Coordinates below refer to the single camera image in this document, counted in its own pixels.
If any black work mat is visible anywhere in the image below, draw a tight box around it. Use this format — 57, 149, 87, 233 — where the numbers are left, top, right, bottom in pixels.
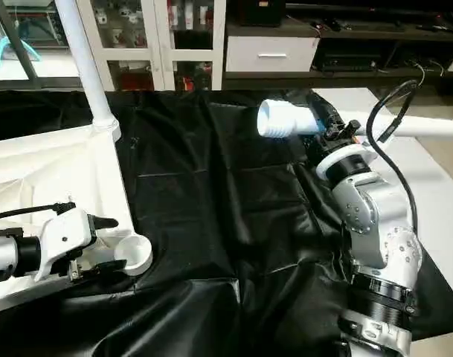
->
0, 88, 453, 357

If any white low drawer unit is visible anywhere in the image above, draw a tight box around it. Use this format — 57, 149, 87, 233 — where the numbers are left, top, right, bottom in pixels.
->
225, 33, 320, 74

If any light blue hose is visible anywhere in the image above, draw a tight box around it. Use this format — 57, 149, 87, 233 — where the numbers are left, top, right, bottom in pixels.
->
0, 36, 42, 66

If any white sheet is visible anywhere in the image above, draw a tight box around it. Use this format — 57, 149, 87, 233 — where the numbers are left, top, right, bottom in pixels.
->
315, 88, 453, 309

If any white plastic table top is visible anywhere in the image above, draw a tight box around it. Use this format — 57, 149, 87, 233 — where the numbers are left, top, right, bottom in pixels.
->
0, 123, 154, 313

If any white glass-door cabinet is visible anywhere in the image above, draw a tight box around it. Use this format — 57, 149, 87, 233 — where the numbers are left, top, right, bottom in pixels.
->
76, 0, 228, 94

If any grey metal pole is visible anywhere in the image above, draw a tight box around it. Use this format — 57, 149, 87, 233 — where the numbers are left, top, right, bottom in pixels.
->
0, 0, 41, 83

